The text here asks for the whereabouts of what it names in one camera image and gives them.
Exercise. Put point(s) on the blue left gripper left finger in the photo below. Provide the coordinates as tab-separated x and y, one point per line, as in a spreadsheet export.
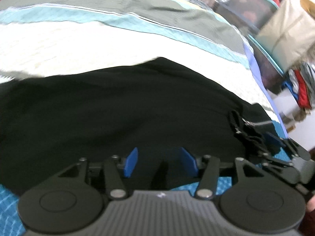
130	163

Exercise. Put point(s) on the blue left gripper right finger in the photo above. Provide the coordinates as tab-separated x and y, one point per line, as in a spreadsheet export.
189	163

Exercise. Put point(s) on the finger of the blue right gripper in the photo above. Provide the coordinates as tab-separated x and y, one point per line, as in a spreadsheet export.
273	142

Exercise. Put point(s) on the black pants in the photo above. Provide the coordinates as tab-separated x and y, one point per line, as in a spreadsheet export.
158	107

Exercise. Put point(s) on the pile of colourful clothes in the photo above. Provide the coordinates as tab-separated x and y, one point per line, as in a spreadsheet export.
300	82

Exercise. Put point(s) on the beige storage bag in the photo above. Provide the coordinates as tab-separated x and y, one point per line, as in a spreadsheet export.
289	33

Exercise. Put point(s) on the dark storage box teal rim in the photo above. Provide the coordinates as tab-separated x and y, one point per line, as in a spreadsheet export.
249	16

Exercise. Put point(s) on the patchwork teal grey bedspread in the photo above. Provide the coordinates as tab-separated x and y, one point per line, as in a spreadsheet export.
45	38

